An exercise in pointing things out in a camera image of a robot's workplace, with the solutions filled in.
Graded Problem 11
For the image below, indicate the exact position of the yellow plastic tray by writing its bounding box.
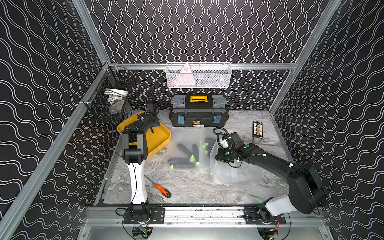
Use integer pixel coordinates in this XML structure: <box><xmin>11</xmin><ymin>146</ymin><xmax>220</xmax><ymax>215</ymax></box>
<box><xmin>117</xmin><ymin>111</ymin><xmax>172</xmax><ymax>158</ymax></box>

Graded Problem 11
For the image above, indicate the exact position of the clear plastic bag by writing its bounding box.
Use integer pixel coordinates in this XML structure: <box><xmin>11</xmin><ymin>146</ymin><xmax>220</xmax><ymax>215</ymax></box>
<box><xmin>197</xmin><ymin>127</ymin><xmax>217</xmax><ymax>171</ymax></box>
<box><xmin>209</xmin><ymin>140</ymin><xmax>289</xmax><ymax>196</ymax></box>

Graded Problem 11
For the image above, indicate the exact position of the clear zip-top bag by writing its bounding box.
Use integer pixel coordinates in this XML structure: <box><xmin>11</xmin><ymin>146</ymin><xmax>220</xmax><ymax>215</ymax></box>
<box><xmin>166</xmin><ymin>128</ymin><xmax>201</xmax><ymax>170</ymax></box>

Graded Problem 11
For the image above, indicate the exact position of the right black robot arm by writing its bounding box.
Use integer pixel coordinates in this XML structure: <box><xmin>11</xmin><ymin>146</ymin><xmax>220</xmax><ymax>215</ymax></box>
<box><xmin>215</xmin><ymin>132</ymin><xmax>326</xmax><ymax>221</ymax></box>

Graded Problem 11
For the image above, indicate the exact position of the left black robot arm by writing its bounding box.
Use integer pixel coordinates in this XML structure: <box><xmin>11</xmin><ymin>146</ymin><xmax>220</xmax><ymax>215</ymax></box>
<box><xmin>121</xmin><ymin>104</ymin><xmax>159</xmax><ymax>222</ymax></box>

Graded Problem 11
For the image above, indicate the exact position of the black phone with orange screen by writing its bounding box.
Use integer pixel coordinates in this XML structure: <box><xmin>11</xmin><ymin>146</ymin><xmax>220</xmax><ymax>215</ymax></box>
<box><xmin>253</xmin><ymin>121</ymin><xmax>263</xmax><ymax>139</ymax></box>

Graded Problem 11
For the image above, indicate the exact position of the white tape roll in basket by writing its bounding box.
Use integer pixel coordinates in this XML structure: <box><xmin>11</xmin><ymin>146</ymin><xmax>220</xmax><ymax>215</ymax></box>
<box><xmin>104</xmin><ymin>89</ymin><xmax>128</xmax><ymax>105</ymax></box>

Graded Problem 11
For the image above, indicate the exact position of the black yellow toolbox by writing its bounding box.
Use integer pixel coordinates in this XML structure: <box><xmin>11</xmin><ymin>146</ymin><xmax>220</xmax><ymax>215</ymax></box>
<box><xmin>169</xmin><ymin>94</ymin><xmax>229</xmax><ymax>127</ymax></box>

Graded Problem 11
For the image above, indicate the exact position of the pink triangular card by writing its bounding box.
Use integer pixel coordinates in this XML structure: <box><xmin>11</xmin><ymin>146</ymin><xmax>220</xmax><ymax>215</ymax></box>
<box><xmin>174</xmin><ymin>63</ymin><xmax>196</xmax><ymax>88</ymax></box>

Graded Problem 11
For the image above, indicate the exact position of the black wire corner basket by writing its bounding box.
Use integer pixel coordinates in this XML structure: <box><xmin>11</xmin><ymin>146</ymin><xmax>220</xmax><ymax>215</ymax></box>
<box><xmin>85</xmin><ymin>63</ymin><xmax>139</xmax><ymax>122</ymax></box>

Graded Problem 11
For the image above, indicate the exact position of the white wire wall basket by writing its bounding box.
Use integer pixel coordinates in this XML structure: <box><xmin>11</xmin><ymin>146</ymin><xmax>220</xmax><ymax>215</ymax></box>
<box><xmin>165</xmin><ymin>62</ymin><xmax>233</xmax><ymax>89</ymax></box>

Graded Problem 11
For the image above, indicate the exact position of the orange handled screwdriver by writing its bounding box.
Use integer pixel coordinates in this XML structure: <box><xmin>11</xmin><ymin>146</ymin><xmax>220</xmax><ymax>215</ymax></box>
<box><xmin>145</xmin><ymin>176</ymin><xmax>172</xmax><ymax>199</ymax></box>

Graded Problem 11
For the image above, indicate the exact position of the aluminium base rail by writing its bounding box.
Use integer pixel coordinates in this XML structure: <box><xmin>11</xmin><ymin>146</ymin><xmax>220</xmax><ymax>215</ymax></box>
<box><xmin>84</xmin><ymin>206</ymin><xmax>324</xmax><ymax>228</ymax></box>

